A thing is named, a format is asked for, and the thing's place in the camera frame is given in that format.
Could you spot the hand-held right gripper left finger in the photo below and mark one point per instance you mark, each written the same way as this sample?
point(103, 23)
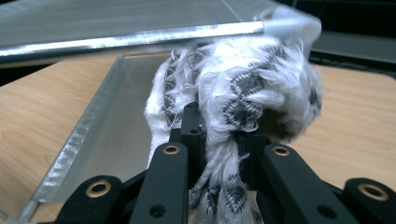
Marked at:
point(165, 180)

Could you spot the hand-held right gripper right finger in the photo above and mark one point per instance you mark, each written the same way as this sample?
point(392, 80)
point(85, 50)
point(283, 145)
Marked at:
point(292, 183)

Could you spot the grey two-tier metal rack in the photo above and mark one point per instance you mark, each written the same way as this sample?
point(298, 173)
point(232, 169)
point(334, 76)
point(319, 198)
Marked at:
point(118, 102)

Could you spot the white grey patterned cloth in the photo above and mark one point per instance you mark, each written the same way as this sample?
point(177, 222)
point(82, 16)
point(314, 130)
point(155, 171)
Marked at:
point(249, 71)

